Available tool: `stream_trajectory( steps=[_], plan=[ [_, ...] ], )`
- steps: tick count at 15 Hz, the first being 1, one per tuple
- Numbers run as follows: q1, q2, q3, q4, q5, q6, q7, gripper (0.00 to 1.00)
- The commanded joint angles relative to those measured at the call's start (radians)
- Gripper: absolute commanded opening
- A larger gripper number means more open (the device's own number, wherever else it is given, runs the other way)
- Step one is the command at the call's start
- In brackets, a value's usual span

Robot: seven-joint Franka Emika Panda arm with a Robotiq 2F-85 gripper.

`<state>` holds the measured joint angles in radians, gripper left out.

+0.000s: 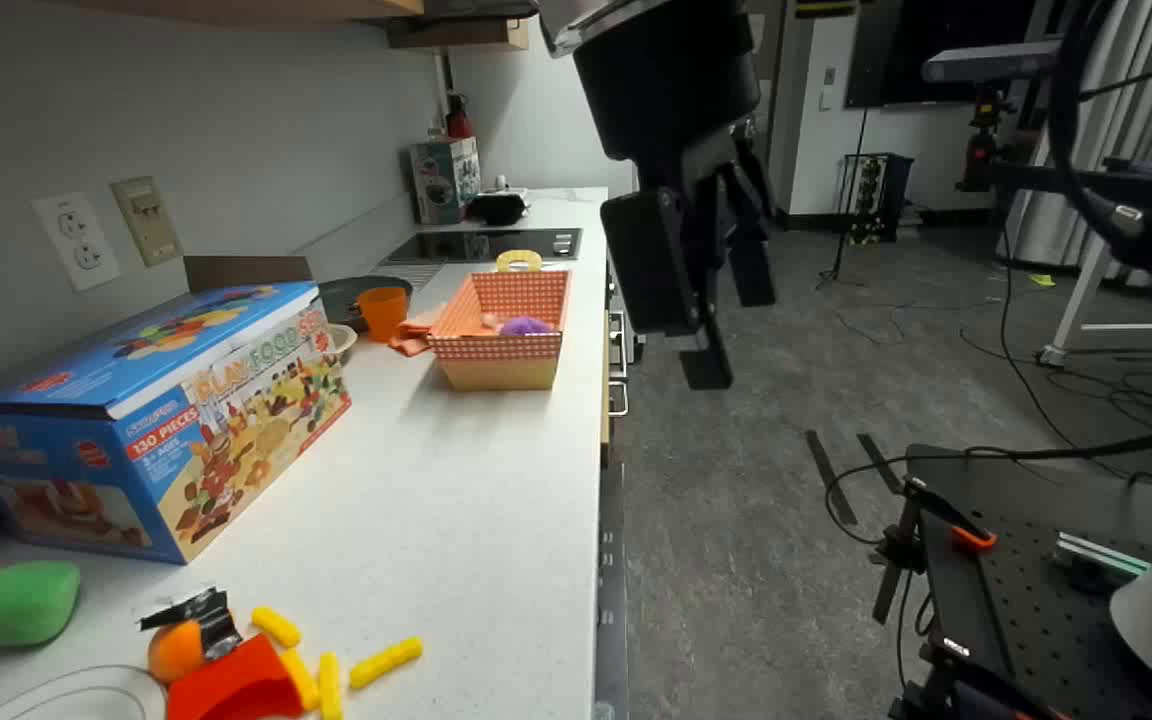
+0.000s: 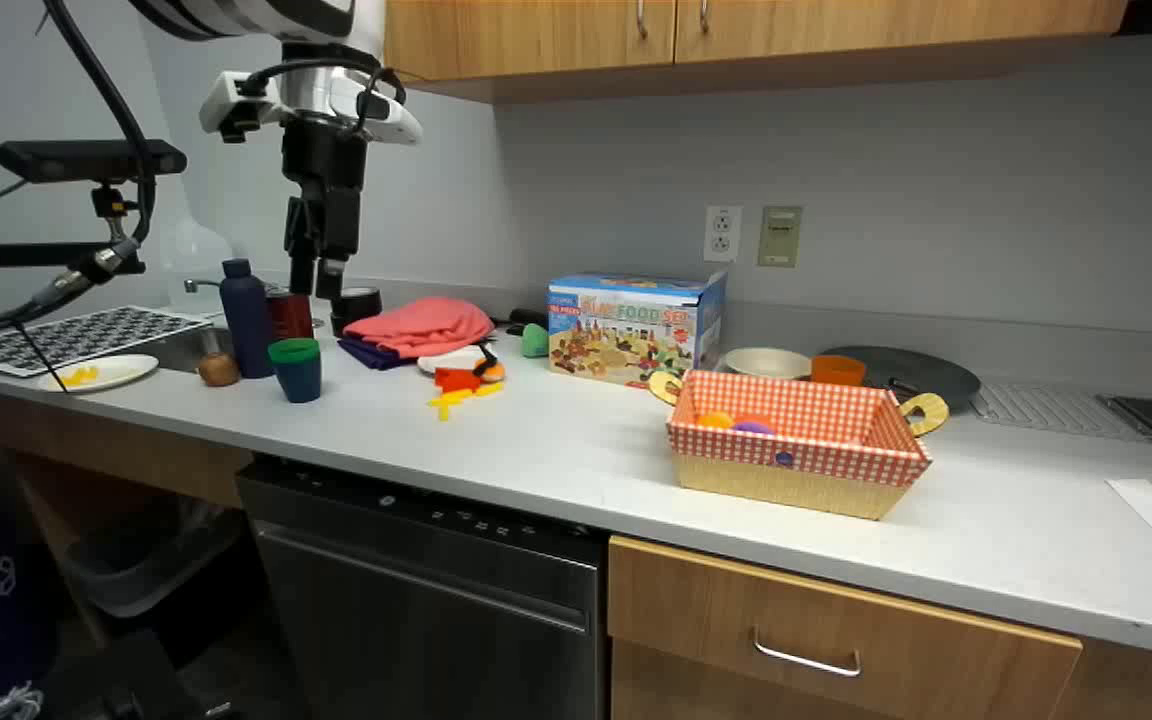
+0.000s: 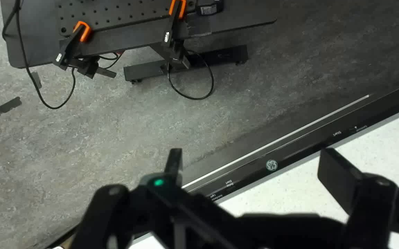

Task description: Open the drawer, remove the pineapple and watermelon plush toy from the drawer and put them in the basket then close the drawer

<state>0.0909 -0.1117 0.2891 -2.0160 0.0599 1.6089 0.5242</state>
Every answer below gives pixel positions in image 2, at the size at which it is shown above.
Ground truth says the red toy fries holder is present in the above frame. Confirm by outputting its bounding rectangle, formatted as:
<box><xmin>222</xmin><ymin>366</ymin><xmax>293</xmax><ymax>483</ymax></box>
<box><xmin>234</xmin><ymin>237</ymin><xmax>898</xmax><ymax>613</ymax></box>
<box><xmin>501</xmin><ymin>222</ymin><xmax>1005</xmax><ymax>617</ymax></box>
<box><xmin>428</xmin><ymin>366</ymin><xmax>487</xmax><ymax>400</ymax></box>

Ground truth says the white drawer with wooden front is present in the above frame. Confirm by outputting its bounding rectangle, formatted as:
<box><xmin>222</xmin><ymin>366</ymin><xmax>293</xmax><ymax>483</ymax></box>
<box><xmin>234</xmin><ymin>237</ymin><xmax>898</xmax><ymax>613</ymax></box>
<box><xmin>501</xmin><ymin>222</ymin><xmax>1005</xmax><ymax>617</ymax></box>
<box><xmin>605</xmin><ymin>532</ymin><xmax>1087</xmax><ymax>720</ymax></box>

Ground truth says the small brown ball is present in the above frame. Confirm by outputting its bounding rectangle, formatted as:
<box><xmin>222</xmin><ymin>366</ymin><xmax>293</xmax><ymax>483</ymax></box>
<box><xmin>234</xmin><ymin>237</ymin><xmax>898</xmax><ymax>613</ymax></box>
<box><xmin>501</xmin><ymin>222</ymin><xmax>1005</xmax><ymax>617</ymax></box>
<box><xmin>195</xmin><ymin>350</ymin><xmax>245</xmax><ymax>394</ymax></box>

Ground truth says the blue bottle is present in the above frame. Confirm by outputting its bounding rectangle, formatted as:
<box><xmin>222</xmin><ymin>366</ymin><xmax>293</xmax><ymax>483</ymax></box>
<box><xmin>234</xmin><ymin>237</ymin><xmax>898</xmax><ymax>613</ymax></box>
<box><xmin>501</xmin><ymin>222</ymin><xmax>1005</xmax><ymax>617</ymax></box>
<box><xmin>216</xmin><ymin>258</ymin><xmax>275</xmax><ymax>381</ymax></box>

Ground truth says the red checkered basket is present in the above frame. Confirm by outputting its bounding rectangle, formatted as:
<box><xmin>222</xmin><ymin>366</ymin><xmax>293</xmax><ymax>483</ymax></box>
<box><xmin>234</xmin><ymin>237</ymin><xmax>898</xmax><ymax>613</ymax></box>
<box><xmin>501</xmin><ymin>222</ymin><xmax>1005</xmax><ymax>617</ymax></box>
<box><xmin>664</xmin><ymin>367</ymin><xmax>935</xmax><ymax>525</ymax></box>

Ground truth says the blue toy food box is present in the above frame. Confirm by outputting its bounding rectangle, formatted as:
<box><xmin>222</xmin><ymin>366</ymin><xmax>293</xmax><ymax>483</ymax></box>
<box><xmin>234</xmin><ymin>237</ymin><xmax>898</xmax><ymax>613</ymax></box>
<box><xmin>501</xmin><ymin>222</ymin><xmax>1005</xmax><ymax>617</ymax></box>
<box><xmin>544</xmin><ymin>270</ymin><xmax>728</xmax><ymax>394</ymax></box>

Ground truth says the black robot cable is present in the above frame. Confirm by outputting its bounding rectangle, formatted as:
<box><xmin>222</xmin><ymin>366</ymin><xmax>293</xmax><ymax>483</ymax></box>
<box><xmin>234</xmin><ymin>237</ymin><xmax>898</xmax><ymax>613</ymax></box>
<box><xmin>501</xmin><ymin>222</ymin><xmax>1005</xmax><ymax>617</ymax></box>
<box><xmin>0</xmin><ymin>0</ymin><xmax>163</xmax><ymax>335</ymax></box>

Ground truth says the white plate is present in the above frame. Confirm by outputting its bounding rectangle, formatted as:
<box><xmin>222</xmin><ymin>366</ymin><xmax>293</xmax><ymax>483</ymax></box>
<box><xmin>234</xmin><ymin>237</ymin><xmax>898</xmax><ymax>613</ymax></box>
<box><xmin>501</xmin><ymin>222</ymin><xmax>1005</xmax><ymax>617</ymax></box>
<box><xmin>33</xmin><ymin>350</ymin><xmax>163</xmax><ymax>400</ymax></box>

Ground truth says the navy cloth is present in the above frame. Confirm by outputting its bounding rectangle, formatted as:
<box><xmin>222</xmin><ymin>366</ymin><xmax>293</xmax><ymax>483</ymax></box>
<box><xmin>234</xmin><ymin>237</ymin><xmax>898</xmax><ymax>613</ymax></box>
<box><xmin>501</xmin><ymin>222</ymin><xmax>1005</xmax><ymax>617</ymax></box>
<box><xmin>334</xmin><ymin>332</ymin><xmax>407</xmax><ymax>378</ymax></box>

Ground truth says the dark red can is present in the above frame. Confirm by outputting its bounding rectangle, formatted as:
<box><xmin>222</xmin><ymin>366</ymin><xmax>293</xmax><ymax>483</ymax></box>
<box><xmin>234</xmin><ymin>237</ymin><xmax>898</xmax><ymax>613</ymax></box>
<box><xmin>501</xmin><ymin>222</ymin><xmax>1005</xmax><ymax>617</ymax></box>
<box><xmin>268</xmin><ymin>291</ymin><xmax>315</xmax><ymax>345</ymax></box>

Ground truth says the wooden upper cabinet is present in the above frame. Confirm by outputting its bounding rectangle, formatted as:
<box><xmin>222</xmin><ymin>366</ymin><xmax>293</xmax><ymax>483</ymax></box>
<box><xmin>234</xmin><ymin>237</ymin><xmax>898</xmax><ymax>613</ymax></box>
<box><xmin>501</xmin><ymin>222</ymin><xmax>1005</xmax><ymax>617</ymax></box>
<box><xmin>380</xmin><ymin>0</ymin><xmax>1132</xmax><ymax>103</ymax></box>

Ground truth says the white wall outlet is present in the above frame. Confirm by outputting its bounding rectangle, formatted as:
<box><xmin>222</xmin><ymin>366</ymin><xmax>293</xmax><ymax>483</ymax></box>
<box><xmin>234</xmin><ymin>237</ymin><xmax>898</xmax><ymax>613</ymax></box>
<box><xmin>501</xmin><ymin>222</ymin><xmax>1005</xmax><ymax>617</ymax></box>
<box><xmin>701</xmin><ymin>199</ymin><xmax>743</xmax><ymax>270</ymax></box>

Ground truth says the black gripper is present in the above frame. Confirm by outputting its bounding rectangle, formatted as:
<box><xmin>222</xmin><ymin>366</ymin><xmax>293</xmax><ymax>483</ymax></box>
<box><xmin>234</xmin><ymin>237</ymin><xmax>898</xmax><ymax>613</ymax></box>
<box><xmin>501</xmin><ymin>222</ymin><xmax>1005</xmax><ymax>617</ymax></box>
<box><xmin>275</xmin><ymin>118</ymin><xmax>370</xmax><ymax>306</ymax></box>

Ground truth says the black round object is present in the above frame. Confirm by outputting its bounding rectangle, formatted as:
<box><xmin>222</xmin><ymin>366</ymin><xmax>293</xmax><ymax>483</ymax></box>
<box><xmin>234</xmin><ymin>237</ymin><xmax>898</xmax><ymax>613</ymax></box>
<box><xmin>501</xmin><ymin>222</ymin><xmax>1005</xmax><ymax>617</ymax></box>
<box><xmin>501</xmin><ymin>306</ymin><xmax>551</xmax><ymax>335</ymax></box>

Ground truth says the yellow toy ring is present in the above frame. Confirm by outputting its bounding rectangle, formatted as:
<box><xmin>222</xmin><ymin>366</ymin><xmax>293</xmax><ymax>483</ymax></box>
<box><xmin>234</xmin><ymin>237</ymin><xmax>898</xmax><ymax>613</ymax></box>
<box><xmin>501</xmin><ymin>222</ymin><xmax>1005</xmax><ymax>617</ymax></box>
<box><xmin>896</xmin><ymin>390</ymin><xmax>950</xmax><ymax>442</ymax></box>

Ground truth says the silver drawer handle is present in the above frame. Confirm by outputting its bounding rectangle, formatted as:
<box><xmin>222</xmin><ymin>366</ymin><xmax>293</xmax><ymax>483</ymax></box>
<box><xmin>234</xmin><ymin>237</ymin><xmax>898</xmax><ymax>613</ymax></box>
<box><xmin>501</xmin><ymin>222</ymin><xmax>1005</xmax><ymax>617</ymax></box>
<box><xmin>747</xmin><ymin>637</ymin><xmax>862</xmax><ymax>686</ymax></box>

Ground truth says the black cup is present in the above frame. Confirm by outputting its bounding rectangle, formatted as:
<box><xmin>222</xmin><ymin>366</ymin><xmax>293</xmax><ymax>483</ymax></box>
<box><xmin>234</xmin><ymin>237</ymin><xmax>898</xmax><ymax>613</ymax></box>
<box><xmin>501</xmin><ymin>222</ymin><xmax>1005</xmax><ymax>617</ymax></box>
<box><xmin>326</xmin><ymin>284</ymin><xmax>386</xmax><ymax>335</ymax></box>

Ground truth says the orange cup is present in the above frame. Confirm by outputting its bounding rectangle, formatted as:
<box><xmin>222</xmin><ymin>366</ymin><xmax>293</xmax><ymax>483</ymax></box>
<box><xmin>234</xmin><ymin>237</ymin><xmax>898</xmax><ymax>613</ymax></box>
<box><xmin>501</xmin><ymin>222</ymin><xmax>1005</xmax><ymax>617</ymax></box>
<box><xmin>807</xmin><ymin>350</ymin><xmax>871</xmax><ymax>394</ymax></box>

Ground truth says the pink cloth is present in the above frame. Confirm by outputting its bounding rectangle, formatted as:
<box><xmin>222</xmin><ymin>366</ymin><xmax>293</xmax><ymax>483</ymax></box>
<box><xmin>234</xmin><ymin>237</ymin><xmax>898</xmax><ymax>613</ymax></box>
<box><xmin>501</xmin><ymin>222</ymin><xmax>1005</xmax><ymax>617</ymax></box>
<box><xmin>339</xmin><ymin>291</ymin><xmax>497</xmax><ymax>366</ymax></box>

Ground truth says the gray drying mat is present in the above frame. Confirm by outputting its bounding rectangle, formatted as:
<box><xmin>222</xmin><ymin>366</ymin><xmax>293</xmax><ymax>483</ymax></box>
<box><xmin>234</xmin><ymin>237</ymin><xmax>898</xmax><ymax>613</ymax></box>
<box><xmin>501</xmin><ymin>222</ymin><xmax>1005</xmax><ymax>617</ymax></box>
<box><xmin>0</xmin><ymin>306</ymin><xmax>212</xmax><ymax>384</ymax></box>

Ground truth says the beige light switch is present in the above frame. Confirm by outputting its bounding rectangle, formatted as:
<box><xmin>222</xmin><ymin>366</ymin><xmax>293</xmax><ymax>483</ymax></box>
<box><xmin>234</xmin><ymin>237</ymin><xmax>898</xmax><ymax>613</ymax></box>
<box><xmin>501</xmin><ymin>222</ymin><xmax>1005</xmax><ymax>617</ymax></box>
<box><xmin>756</xmin><ymin>199</ymin><xmax>807</xmax><ymax>272</ymax></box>

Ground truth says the white bowl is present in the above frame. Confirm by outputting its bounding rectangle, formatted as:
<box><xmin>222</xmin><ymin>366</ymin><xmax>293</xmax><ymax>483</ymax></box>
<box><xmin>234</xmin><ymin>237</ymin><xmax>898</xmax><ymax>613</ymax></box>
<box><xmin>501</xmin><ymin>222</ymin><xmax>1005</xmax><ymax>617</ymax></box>
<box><xmin>710</xmin><ymin>345</ymin><xmax>817</xmax><ymax>384</ymax></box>

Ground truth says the black stereo camera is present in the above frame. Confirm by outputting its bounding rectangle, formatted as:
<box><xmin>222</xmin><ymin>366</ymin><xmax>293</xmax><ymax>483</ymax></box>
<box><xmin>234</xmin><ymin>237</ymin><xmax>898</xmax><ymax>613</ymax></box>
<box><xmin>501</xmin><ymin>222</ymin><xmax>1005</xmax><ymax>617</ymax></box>
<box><xmin>0</xmin><ymin>136</ymin><xmax>191</xmax><ymax>187</ymax></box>

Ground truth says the black trash bin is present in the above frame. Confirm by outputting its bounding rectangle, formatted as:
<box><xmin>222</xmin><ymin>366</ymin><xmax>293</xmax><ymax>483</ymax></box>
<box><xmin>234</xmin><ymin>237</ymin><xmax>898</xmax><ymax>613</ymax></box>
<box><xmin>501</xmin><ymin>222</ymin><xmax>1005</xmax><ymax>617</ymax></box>
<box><xmin>60</xmin><ymin>505</ymin><xmax>252</xmax><ymax>623</ymax></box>

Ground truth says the green cup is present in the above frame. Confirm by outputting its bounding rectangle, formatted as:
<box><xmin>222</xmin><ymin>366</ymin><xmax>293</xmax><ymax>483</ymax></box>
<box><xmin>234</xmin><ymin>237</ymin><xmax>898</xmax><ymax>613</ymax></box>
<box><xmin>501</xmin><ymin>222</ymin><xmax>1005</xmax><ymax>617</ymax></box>
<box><xmin>265</xmin><ymin>335</ymin><xmax>323</xmax><ymax>410</ymax></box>

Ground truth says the black pan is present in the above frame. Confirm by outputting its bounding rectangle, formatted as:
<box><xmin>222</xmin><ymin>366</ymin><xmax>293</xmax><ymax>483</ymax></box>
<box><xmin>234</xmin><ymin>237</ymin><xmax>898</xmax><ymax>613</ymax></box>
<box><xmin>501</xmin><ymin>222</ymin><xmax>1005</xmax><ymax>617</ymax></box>
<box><xmin>818</xmin><ymin>345</ymin><xmax>982</xmax><ymax>418</ymax></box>

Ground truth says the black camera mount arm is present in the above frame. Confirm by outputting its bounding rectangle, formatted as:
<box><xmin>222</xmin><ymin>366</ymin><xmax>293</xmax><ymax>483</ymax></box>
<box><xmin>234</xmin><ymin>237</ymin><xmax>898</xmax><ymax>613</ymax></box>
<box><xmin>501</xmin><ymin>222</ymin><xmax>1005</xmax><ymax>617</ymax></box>
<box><xmin>0</xmin><ymin>181</ymin><xmax>153</xmax><ymax>284</ymax></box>

